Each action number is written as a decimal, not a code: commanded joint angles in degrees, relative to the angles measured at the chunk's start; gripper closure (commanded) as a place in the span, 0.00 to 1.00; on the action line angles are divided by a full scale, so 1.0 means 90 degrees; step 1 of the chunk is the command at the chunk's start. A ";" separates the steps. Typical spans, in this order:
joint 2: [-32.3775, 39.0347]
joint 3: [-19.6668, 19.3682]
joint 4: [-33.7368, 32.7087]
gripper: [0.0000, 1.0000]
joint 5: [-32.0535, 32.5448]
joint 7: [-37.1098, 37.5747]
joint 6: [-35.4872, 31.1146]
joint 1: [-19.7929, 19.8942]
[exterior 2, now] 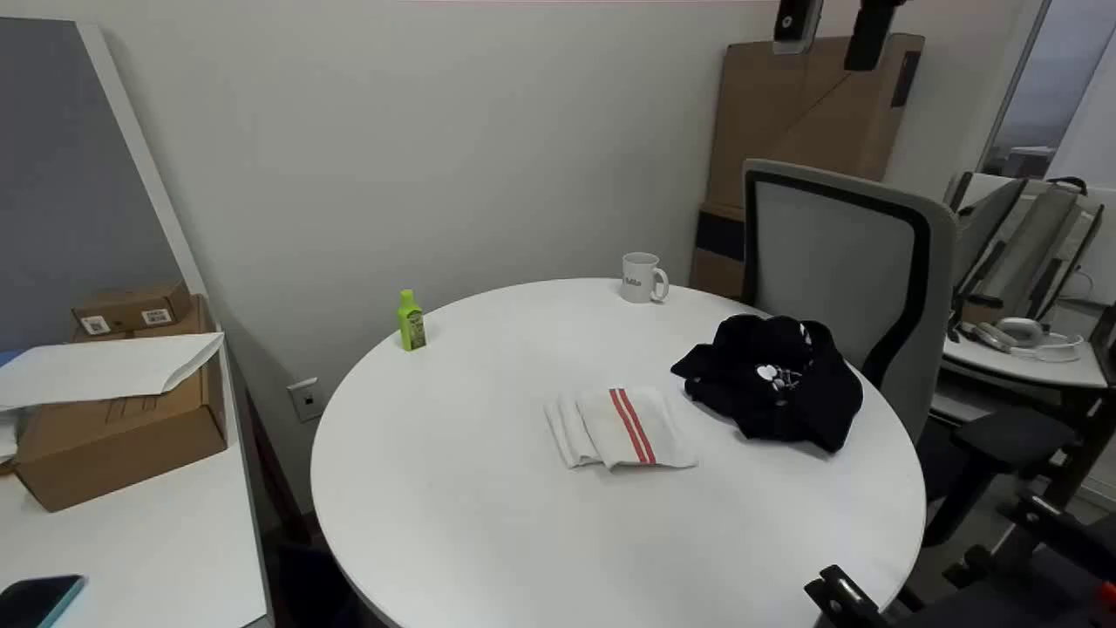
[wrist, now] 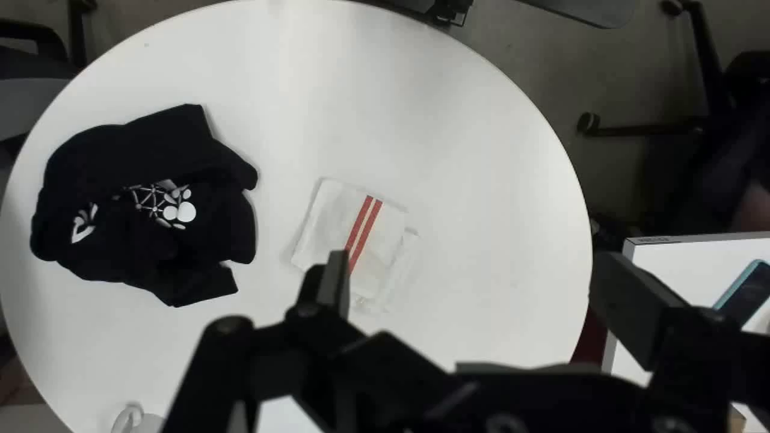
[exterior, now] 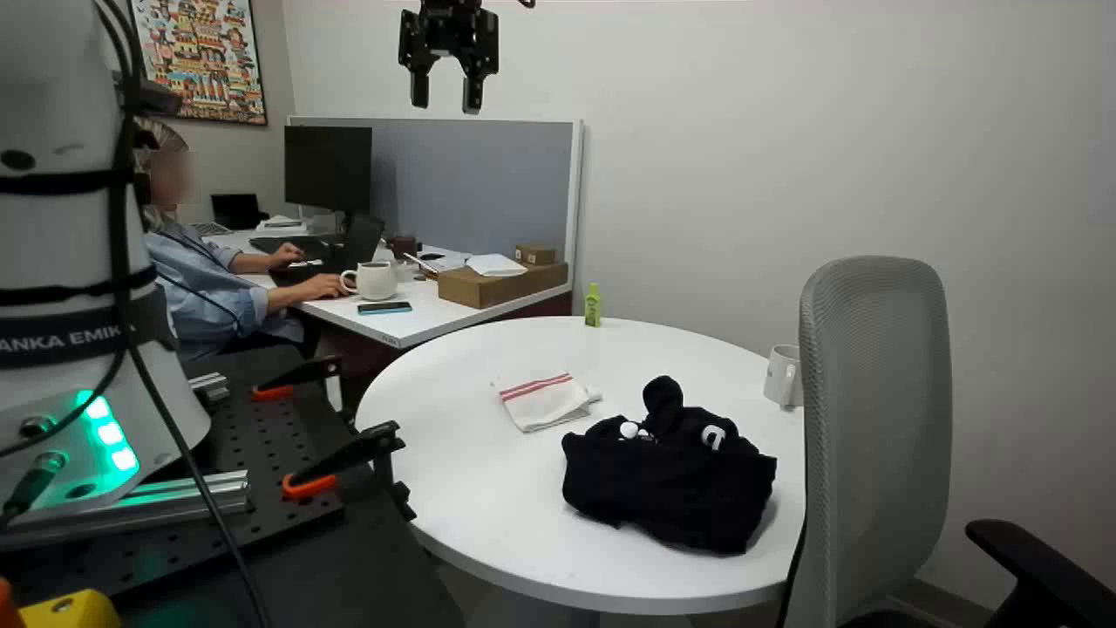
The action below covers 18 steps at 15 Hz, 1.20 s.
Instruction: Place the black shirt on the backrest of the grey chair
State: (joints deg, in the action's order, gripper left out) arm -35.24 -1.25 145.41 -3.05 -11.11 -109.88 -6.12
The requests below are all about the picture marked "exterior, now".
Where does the flat cardboard box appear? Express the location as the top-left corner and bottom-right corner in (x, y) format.
(437, 253), (571, 312)

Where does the black shirt with white print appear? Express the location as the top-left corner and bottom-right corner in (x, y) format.
(557, 373), (779, 559)

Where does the silver metal rail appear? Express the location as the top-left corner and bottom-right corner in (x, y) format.
(0, 469), (254, 542)

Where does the grey office chair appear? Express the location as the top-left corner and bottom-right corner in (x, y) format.
(778, 253), (955, 628)

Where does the black computer monitor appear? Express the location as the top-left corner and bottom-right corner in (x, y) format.
(283, 122), (375, 221)

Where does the white office desk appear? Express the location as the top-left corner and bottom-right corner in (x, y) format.
(203, 216), (575, 355)

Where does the white cloth with red stripes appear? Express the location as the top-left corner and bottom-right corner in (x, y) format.
(495, 371), (603, 435)

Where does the white cup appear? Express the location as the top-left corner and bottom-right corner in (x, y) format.
(760, 343), (805, 413)

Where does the woman in blue shirt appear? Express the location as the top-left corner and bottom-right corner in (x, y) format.
(135, 117), (352, 359)

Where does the yellow block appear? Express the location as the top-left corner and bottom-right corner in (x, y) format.
(15, 585), (123, 628)

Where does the small black laptop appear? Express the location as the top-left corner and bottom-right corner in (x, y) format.
(208, 192), (271, 233)

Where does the colourful framed wall picture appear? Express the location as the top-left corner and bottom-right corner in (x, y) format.
(127, 0), (271, 129)

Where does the black and orange clamp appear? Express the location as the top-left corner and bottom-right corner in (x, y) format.
(280, 420), (406, 506)
(247, 355), (346, 409)

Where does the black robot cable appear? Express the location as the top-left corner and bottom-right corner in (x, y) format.
(0, 0), (274, 628)

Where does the black perforated mounting board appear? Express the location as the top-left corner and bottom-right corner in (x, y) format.
(0, 343), (412, 595)

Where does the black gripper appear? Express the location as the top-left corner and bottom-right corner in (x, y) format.
(396, 0), (503, 117)

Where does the grey desk partition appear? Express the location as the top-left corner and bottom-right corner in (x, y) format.
(285, 116), (584, 321)

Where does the white mug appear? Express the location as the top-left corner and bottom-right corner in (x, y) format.
(337, 263), (401, 303)

